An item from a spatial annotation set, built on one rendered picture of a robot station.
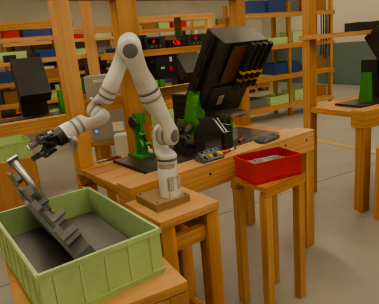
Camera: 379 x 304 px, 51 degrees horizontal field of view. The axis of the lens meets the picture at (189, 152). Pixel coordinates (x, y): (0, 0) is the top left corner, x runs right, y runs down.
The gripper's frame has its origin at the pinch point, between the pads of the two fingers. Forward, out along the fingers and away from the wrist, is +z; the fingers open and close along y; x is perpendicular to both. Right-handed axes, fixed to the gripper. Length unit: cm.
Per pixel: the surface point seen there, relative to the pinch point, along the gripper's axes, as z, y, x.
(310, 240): -139, -131, 111
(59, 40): -55, -32, -69
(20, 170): 6.9, 1.1, 4.4
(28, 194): 11.1, 13.9, 20.1
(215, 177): -80, -58, 41
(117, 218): -12.2, -12.7, 38.0
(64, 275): 17, 19, 50
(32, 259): 21.4, -9.7, 31.6
